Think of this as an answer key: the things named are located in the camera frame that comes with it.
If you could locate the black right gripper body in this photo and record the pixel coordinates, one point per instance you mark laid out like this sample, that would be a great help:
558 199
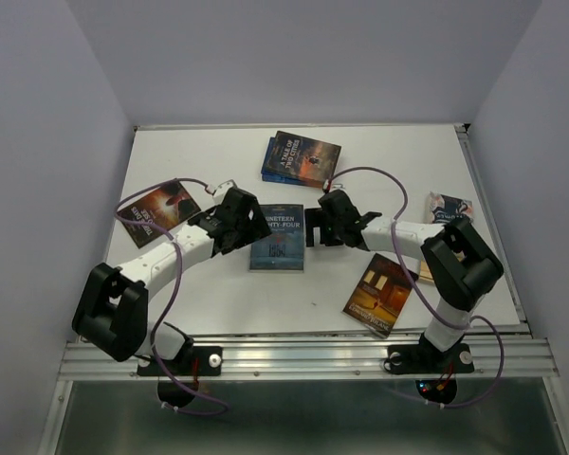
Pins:
330 232

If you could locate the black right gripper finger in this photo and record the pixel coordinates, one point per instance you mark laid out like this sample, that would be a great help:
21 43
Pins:
368 217
313 230

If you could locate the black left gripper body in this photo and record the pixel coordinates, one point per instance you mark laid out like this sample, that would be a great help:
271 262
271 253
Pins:
238 242

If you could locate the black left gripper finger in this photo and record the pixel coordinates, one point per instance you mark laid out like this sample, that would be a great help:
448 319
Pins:
205 219
253 226

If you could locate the Nineteen Eighty-Four blue book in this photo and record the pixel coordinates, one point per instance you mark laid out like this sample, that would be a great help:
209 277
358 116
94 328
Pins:
283 250

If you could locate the A Tale of Two Cities book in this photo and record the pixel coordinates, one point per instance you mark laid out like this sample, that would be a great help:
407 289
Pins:
303 161

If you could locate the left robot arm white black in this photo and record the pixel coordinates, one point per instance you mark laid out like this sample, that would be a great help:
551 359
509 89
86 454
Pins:
113 311

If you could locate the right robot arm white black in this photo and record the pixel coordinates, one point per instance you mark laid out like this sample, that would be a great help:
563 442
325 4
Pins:
463 266

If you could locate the Three Days to See book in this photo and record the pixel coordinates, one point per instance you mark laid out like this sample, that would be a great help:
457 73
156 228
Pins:
168 206

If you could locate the Jane Eyre blue book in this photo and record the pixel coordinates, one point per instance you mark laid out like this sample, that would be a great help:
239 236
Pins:
266 175

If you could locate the brown orange Leonard Tulane book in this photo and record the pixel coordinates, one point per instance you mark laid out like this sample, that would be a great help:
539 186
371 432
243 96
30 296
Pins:
379 296

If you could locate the floral white Little Women book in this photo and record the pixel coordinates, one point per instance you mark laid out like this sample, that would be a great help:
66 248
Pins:
443 208

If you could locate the yellow orange book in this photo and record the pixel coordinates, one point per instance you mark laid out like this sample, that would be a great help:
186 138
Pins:
424 273

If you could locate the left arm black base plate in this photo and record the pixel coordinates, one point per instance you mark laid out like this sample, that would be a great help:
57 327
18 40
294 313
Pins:
198 361

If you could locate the aluminium front rail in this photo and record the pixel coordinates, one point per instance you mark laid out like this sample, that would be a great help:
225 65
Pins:
300 358

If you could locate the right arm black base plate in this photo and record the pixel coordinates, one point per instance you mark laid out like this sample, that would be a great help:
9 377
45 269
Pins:
423 359

